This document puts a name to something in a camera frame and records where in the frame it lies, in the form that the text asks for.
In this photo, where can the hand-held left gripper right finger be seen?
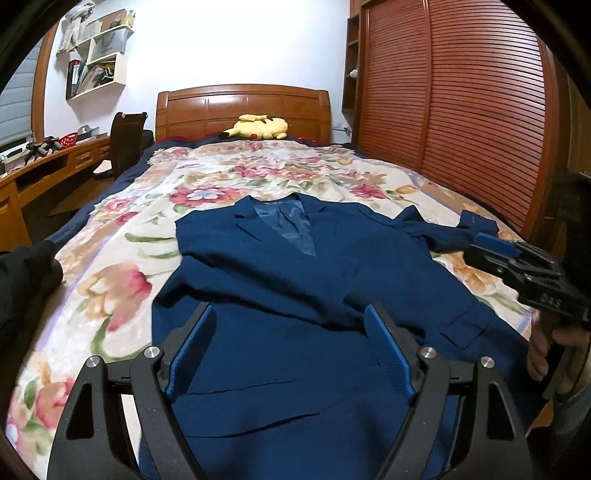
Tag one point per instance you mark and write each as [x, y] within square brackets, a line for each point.
[392, 355]

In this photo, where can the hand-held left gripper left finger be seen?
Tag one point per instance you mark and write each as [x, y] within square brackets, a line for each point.
[194, 353]

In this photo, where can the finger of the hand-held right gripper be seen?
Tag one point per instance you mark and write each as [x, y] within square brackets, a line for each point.
[496, 243]
[485, 262]

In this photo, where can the navy blue suit jacket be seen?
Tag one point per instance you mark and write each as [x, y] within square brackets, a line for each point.
[286, 286]

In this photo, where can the person's right hand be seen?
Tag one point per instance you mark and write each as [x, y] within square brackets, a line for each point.
[538, 346]

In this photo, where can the wooden door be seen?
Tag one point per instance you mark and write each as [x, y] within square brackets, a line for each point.
[577, 138]

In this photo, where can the floral blanket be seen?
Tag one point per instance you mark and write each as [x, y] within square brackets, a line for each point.
[138, 221]

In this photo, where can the wooden louvered wardrobe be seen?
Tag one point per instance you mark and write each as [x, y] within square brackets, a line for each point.
[438, 92]

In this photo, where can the dark cloth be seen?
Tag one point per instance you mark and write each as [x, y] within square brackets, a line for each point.
[23, 286]

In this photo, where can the dark brown chair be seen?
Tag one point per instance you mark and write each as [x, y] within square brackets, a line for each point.
[127, 138]

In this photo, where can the wooden desk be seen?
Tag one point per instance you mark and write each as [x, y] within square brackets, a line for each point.
[41, 170]

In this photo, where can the yellow plush toy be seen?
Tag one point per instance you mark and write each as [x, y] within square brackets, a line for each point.
[263, 125]

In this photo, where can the grey box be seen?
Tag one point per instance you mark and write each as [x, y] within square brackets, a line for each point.
[87, 130]

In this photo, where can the red basket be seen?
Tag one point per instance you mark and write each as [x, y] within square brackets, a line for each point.
[68, 140]

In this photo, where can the black gadget on desk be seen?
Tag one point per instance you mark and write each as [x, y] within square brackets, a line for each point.
[44, 146]

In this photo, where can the wooden bed headboard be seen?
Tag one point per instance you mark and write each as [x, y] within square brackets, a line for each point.
[240, 99]

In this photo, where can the grey window blind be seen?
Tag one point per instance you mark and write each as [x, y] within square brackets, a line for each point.
[16, 101]

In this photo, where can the white wall shelf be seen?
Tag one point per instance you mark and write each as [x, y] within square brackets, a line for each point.
[104, 50]

